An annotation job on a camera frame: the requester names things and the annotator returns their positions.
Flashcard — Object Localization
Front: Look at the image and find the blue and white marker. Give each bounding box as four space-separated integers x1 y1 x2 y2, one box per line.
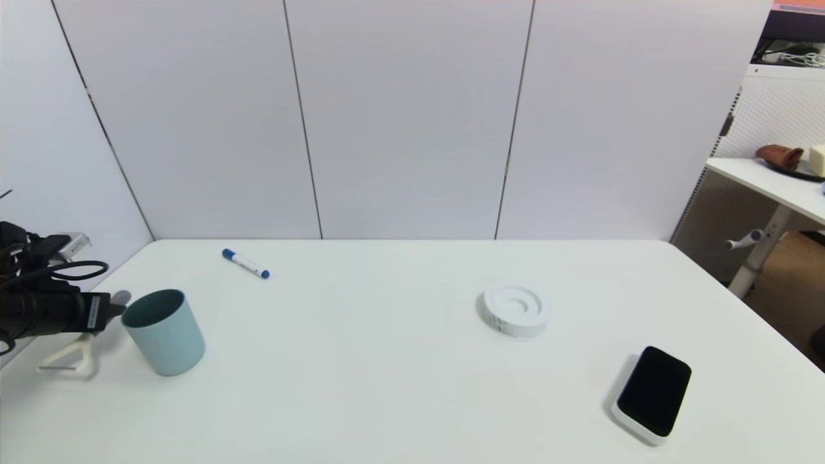
222 249 271 280

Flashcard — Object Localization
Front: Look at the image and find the cream peeler with grey handle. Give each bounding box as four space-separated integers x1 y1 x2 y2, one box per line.
37 291 133 378

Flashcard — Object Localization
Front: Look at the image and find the white pegboard partition panel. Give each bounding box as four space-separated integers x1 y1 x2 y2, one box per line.
669 64 825 284

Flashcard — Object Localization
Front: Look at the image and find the black and white board eraser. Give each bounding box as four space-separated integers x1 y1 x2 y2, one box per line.
610 345 692 446

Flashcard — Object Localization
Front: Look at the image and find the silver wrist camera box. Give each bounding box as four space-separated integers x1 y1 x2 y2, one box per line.
50 233 92 260

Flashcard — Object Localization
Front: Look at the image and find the teal plastic cup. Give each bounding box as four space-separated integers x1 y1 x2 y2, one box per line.
121 289 207 377

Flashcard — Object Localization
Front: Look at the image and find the white round tape roll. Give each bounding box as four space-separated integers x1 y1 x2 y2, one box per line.
481 284 548 339

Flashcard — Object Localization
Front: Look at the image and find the black looping arm cable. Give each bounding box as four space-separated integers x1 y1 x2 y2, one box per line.
0 260 110 282

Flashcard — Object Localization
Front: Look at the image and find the grey table crank handle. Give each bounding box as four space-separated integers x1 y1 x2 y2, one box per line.
723 230 765 251

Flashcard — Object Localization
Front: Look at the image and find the white side table top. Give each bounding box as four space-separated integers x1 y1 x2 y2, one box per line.
704 158 825 226

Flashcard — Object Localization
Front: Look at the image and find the black plate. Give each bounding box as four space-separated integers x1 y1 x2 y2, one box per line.
764 159 825 182

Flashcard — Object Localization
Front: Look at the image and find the white side table leg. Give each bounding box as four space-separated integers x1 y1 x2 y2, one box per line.
728 205 795 299

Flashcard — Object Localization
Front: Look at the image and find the brown crumpled cloth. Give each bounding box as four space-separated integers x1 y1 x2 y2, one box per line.
755 145 805 172

